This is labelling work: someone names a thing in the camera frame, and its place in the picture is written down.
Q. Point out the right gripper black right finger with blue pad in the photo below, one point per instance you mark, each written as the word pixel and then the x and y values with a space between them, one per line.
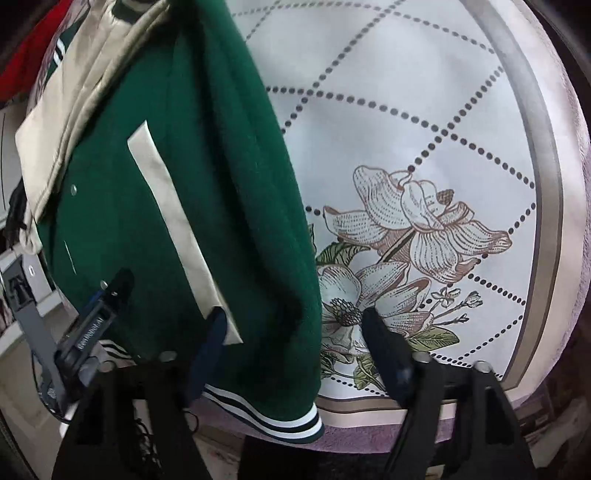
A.
pixel 486 441

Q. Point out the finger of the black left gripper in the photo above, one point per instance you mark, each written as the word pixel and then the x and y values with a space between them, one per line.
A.
pixel 119 290

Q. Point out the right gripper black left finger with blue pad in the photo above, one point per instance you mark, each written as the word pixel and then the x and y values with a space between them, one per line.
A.
pixel 131 423

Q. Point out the green and cream varsity jacket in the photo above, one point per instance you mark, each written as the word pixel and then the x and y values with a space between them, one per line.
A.
pixel 150 144

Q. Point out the red garment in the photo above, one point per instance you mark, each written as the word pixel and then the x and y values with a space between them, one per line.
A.
pixel 27 28

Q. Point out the floral white bed sheet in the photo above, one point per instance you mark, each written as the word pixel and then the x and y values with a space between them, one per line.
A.
pixel 438 149

